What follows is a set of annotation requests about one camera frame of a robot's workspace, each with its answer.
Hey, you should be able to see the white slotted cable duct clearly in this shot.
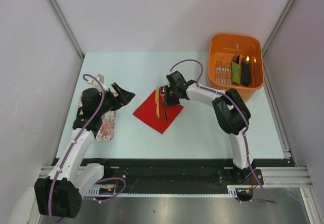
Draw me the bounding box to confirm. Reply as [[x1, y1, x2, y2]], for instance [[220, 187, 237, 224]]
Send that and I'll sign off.
[[85, 185, 116, 197]]

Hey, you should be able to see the rainbow iridescent spoon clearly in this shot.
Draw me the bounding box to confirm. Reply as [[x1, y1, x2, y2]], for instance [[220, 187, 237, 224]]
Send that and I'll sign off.
[[159, 86, 168, 122]]

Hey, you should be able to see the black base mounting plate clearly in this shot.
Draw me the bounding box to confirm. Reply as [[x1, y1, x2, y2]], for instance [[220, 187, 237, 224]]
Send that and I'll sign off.
[[52, 158, 265, 194]]

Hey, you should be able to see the floral patterned tray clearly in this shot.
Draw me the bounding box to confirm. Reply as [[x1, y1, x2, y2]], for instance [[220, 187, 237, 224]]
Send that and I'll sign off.
[[72, 95, 116, 143]]

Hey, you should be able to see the red paper napkin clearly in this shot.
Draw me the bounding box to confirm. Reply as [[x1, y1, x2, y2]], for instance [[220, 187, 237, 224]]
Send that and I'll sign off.
[[133, 89, 183, 134]]

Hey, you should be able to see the gold knife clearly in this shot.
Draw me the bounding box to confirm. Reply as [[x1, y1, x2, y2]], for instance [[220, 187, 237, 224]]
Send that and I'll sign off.
[[155, 86, 160, 119]]

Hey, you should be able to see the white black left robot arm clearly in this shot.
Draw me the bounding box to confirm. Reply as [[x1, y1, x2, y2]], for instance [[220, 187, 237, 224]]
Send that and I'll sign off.
[[34, 81, 135, 218]]

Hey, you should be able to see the aluminium frame rail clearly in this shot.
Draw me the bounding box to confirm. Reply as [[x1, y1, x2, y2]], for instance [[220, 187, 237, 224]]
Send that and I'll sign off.
[[259, 167, 313, 188]]

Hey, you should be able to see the orange plastic basket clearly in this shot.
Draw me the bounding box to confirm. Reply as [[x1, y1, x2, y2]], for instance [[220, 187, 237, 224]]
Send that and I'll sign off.
[[207, 33, 264, 102]]

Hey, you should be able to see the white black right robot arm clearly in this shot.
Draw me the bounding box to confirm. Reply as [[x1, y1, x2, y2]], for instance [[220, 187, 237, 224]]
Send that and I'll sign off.
[[165, 71, 254, 184]]

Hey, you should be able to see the black napkin roll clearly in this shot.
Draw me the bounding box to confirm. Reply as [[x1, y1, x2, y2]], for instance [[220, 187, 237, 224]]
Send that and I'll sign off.
[[241, 61, 251, 87]]

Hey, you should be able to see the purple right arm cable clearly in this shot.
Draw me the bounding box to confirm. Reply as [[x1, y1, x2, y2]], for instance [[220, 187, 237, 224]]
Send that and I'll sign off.
[[169, 59, 278, 205]]

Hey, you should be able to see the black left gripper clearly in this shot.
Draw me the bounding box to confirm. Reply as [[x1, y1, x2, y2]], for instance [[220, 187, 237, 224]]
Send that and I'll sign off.
[[96, 83, 134, 116]]

